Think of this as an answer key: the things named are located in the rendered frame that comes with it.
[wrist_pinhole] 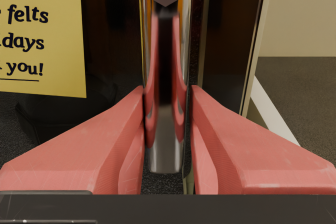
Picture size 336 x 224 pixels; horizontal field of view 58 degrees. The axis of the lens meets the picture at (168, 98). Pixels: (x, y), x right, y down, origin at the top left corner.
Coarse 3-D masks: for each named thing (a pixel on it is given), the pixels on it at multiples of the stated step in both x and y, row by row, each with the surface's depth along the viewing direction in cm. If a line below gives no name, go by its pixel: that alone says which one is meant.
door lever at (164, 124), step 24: (144, 0) 9; (168, 0) 8; (144, 24) 9; (168, 24) 9; (144, 48) 10; (168, 48) 10; (144, 72) 10; (168, 72) 10; (144, 96) 11; (168, 96) 11; (144, 120) 12; (168, 120) 11; (168, 144) 12; (168, 168) 13
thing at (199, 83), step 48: (96, 0) 14; (192, 0) 14; (240, 0) 14; (96, 48) 15; (192, 48) 15; (240, 48) 15; (0, 96) 17; (48, 96) 17; (96, 96) 17; (240, 96) 17; (0, 144) 19; (144, 192) 21; (192, 192) 21
